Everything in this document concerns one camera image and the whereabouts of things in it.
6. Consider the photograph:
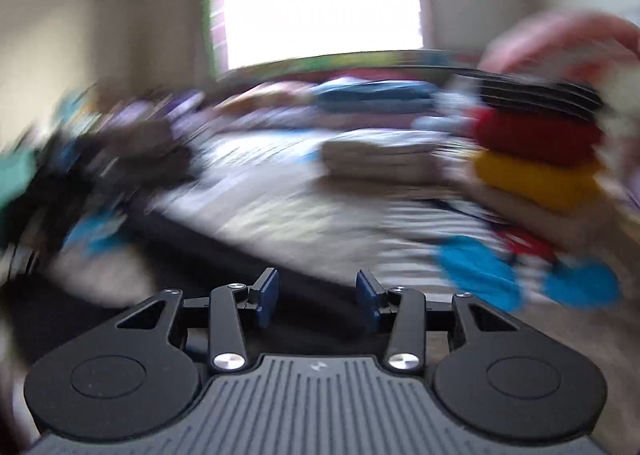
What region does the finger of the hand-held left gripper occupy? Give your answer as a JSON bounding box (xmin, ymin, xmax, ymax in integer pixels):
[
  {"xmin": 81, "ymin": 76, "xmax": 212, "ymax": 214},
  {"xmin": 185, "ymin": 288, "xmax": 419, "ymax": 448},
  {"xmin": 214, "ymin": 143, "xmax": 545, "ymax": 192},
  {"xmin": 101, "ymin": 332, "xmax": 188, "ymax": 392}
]
[{"xmin": 62, "ymin": 212, "xmax": 133, "ymax": 258}]

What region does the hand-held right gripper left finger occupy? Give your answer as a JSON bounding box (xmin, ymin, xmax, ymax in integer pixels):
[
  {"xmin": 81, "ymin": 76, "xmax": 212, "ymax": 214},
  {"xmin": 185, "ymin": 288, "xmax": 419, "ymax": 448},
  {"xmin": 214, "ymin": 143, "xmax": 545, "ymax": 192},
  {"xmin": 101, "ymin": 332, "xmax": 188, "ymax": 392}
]
[{"xmin": 116, "ymin": 268, "xmax": 280, "ymax": 372}]

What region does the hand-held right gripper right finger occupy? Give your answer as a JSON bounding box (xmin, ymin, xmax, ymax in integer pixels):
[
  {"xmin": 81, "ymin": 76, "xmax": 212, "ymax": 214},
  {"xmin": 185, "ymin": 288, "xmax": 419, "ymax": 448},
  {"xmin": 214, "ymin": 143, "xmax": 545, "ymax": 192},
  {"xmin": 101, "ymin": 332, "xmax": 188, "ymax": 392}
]
[{"xmin": 356, "ymin": 269, "xmax": 521, "ymax": 372}]

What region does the dark cloth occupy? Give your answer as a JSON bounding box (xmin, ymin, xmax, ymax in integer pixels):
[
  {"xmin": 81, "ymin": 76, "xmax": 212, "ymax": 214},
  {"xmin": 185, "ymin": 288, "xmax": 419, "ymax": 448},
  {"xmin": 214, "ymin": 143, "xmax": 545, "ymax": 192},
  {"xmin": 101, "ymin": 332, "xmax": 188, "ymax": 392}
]
[{"xmin": 0, "ymin": 212, "xmax": 361, "ymax": 361}]

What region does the purple cloth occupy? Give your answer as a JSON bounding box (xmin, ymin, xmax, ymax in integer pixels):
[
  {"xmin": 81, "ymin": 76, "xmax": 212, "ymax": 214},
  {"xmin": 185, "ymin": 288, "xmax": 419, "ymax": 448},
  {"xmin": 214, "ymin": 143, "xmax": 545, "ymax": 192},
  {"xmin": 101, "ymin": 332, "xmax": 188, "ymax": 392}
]
[{"xmin": 107, "ymin": 90, "xmax": 206, "ymax": 128}]

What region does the striped bed blanket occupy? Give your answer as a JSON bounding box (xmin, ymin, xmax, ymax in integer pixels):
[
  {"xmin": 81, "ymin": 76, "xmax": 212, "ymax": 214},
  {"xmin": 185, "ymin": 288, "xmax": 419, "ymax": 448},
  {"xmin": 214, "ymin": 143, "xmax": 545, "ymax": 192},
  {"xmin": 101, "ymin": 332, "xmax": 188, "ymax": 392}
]
[{"xmin": 50, "ymin": 120, "xmax": 626, "ymax": 321}]

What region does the teal cloth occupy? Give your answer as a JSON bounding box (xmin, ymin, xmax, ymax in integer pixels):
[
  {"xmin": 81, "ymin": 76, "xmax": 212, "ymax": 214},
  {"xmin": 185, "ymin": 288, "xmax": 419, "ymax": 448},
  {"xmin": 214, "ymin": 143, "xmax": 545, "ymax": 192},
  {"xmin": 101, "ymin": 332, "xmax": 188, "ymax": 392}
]
[{"xmin": 0, "ymin": 145, "xmax": 36, "ymax": 211}]

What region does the bright blue cloth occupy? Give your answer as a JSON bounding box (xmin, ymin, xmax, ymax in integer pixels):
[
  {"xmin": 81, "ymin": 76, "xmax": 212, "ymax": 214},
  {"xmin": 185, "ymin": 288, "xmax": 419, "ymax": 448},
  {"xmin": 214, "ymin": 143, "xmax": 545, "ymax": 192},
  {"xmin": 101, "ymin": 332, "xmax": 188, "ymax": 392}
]
[
  {"xmin": 542, "ymin": 259, "xmax": 622, "ymax": 308},
  {"xmin": 435, "ymin": 235, "xmax": 523, "ymax": 312}
]

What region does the beige folded cloth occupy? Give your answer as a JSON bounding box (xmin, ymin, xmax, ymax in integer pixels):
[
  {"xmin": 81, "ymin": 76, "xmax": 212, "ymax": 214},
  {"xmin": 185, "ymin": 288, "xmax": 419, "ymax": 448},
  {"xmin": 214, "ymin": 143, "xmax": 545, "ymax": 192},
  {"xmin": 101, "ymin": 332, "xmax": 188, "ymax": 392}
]
[{"xmin": 320, "ymin": 132, "xmax": 446, "ymax": 181}]

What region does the tan folded cloth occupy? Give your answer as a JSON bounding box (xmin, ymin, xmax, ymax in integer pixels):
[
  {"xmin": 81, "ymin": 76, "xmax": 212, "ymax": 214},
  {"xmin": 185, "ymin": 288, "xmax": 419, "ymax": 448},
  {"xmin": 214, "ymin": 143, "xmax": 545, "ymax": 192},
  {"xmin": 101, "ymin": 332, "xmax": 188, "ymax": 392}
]
[{"xmin": 450, "ymin": 180, "xmax": 626, "ymax": 258}]

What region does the blue folded cloth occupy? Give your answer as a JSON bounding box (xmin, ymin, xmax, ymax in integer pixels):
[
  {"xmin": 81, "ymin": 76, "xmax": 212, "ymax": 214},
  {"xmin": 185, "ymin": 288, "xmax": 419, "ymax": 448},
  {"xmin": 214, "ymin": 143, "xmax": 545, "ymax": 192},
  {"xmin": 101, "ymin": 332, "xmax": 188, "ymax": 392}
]
[{"xmin": 312, "ymin": 80, "xmax": 441, "ymax": 113}]

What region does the yellow folded cloth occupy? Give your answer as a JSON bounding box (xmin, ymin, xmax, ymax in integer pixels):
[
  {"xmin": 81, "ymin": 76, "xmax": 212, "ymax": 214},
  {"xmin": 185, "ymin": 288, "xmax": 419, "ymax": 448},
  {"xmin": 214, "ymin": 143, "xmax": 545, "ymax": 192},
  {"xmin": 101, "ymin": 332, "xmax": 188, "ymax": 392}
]
[{"xmin": 472, "ymin": 150, "xmax": 608, "ymax": 213}]

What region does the red folded cloth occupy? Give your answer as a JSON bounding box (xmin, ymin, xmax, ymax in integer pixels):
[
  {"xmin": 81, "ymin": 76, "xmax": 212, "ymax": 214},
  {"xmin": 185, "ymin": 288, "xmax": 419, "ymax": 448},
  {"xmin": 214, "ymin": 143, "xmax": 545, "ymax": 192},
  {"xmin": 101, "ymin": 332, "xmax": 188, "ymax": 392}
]
[{"xmin": 470, "ymin": 108, "xmax": 606, "ymax": 167}]

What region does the bright window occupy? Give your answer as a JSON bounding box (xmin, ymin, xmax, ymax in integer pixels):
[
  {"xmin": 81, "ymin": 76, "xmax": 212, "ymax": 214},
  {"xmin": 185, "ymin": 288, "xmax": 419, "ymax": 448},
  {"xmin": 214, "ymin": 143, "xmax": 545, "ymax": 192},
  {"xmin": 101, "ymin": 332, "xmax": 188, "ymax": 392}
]
[{"xmin": 220, "ymin": 0, "xmax": 426, "ymax": 71}]

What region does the black striped folded cloth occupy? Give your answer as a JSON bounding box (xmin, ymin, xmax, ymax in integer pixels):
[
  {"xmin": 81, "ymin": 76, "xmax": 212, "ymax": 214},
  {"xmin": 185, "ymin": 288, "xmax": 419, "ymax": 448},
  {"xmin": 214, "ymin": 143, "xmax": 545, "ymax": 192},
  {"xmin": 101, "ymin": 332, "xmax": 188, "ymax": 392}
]
[{"xmin": 475, "ymin": 75, "xmax": 603, "ymax": 122}]

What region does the pink cloth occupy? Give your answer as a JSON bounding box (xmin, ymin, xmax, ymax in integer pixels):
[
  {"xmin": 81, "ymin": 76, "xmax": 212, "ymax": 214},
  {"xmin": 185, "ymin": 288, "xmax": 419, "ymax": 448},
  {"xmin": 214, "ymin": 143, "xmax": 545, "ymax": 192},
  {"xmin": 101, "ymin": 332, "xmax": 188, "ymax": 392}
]
[{"xmin": 477, "ymin": 10, "xmax": 640, "ymax": 81}]

